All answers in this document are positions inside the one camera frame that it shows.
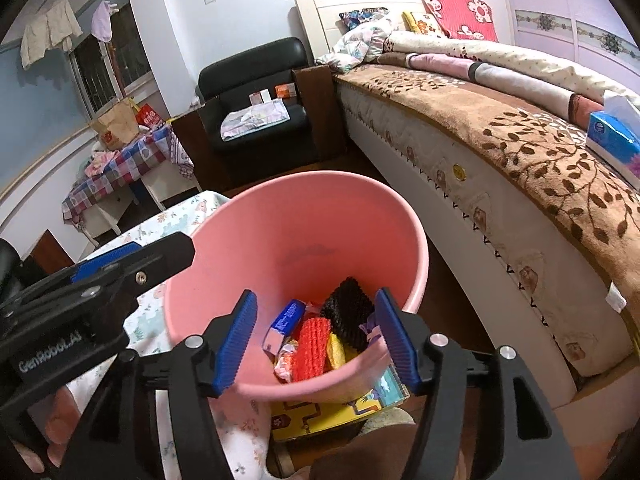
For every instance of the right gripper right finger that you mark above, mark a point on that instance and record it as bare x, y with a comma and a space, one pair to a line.
518, 435

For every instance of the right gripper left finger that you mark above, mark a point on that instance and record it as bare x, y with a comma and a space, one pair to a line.
117, 435

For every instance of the yellow foam net sleeve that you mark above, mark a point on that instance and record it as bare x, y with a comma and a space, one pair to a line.
338, 353

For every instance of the black foam net sleeve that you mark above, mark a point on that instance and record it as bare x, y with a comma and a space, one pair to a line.
347, 308

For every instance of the red foam net sleeve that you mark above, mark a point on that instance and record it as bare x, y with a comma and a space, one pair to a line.
310, 358

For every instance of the snack packet with cartoon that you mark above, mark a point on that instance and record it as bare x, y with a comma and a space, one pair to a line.
284, 365

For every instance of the blue tissue packet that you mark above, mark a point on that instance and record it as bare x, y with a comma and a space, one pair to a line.
283, 326

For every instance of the purple plastic bag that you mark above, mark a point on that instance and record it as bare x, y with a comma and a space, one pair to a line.
371, 329

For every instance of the pink plastic trash bucket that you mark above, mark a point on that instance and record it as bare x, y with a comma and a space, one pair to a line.
299, 237

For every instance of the person's left hand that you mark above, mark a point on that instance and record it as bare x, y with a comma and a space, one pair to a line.
55, 419

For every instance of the black chair at left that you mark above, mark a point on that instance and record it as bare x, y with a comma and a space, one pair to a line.
12, 279

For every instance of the yellow box under bucket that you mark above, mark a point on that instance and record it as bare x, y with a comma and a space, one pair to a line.
297, 419

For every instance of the checkered cloth side table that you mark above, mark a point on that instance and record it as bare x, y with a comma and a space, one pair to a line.
96, 203

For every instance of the brown paper bag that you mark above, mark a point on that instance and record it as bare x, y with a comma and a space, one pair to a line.
117, 127

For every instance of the bed with brown blanket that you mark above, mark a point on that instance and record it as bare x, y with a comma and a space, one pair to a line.
541, 234

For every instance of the folded newspaper on armchair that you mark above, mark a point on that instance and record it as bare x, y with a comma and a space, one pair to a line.
252, 119

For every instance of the black leather armchair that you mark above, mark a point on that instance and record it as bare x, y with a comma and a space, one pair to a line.
278, 70

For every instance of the hanging beige jacket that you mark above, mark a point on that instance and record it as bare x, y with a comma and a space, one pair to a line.
55, 28

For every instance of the blue tissue box on bed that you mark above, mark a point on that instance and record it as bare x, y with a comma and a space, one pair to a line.
613, 134

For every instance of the rolled quilt on bed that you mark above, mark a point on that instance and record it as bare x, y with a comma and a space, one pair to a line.
562, 87

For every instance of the red floral pillow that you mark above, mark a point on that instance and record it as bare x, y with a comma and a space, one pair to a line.
463, 19

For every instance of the purple wardrobe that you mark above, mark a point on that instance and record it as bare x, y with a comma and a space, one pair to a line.
592, 23

